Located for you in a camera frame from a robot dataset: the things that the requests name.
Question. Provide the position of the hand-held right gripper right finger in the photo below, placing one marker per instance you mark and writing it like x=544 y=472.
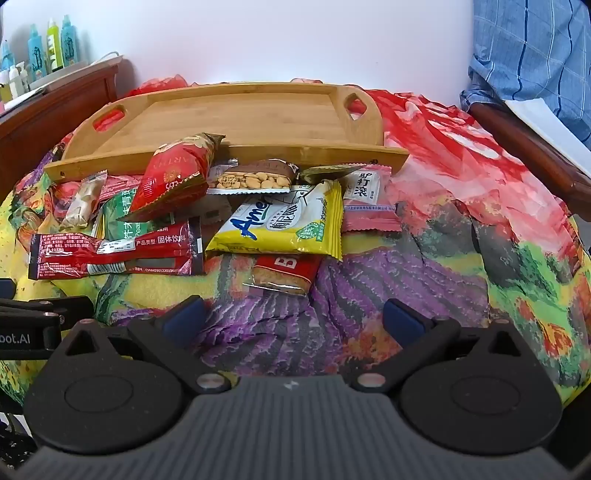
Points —
x=406 y=321

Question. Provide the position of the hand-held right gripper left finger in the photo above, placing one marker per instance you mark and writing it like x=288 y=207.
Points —
x=184 y=318

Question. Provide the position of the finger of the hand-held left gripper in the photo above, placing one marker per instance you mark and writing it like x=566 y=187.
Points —
x=64 y=307
x=7 y=290

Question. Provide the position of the long red stick packet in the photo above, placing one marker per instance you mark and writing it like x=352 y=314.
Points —
x=115 y=254

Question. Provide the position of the white nougat candy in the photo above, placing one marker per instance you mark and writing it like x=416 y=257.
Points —
x=83 y=203

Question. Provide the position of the green pea packet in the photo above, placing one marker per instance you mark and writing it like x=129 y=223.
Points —
x=120 y=217

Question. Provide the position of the red biscuit packet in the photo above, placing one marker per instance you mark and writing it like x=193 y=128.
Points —
x=281 y=272

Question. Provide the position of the pink packet with white label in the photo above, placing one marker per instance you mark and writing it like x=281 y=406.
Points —
x=369 y=217

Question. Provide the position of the small red snack packet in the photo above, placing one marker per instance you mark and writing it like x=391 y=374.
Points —
x=117 y=187

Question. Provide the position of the yellow and white snack packet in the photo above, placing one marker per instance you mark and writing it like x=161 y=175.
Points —
x=277 y=221

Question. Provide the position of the red gold-print snack packet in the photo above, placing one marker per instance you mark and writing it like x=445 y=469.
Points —
x=171 y=180

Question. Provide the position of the brown peanut packet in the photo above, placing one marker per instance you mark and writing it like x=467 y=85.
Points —
x=249 y=180

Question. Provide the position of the olive gold snack packet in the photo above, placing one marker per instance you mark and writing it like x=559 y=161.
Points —
x=323 y=173

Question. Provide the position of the colourful printed blanket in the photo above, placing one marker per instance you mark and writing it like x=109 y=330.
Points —
x=461 y=184

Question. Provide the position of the dark wooden headboard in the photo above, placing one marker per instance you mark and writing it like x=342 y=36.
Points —
x=55 y=106

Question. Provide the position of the stack of papers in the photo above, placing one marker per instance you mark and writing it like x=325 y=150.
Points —
x=23 y=97

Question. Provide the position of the yellow bottle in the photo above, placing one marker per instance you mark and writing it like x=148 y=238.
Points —
x=3 y=90

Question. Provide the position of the white pump bottle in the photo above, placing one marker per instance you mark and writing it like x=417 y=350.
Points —
x=23 y=78
x=14 y=85

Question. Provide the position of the small teal spray bottle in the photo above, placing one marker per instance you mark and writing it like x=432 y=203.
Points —
x=7 y=57

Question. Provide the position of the tall teal spray bottle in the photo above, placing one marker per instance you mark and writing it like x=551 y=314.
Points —
x=69 y=44
x=37 y=55

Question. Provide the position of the white sheet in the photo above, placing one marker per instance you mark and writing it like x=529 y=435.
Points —
x=554 y=124

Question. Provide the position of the green spray bottle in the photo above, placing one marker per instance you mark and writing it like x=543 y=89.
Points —
x=54 y=46

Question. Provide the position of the blue plaid cloth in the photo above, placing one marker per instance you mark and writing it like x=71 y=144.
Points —
x=521 y=46

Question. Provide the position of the dark wooden bed frame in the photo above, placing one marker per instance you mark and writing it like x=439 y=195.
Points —
x=531 y=147

